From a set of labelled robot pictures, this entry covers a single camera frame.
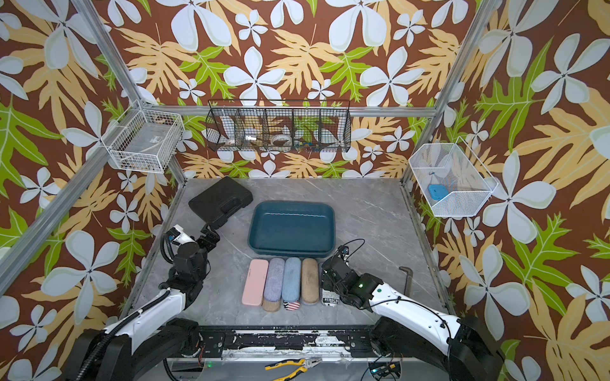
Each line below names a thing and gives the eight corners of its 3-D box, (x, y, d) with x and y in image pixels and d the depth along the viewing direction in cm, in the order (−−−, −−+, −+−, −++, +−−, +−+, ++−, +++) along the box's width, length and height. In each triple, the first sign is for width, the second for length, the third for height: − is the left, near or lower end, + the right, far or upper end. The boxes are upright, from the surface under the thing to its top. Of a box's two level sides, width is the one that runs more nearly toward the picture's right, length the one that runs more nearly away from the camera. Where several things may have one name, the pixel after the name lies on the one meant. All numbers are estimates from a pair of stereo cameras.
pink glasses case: (244, 307, 83) (241, 302, 78) (250, 265, 93) (248, 259, 88) (265, 307, 83) (263, 302, 78) (269, 265, 93) (268, 259, 88)
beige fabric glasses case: (263, 312, 82) (261, 308, 79) (264, 301, 85) (262, 297, 81) (280, 312, 82) (279, 308, 79) (280, 301, 85) (279, 297, 81)
